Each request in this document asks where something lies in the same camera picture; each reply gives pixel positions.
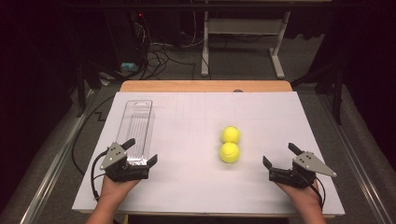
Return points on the yellow tennis ball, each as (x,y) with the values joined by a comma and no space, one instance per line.
(229,152)
(230,134)

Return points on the metal floor rail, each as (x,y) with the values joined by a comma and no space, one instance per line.
(358,168)
(53,168)

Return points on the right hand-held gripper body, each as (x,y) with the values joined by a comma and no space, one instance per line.
(311,163)

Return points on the person's right hand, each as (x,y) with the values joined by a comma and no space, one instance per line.
(306,196)

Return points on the black stand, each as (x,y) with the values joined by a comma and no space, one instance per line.
(336,90)
(82,90)

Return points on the white board sheet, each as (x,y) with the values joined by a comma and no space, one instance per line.
(186,174)

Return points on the person's left hand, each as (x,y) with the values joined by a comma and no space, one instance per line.
(113,188)

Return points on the teal small box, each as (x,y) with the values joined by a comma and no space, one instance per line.
(129,66)

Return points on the clear plastic container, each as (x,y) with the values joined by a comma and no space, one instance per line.
(137,127)

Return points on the dark computer tower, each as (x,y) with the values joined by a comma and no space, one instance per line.
(124,37)

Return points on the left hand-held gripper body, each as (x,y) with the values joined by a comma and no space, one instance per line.
(114,157)

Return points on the white metal desk frame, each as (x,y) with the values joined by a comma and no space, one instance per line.
(243,26)

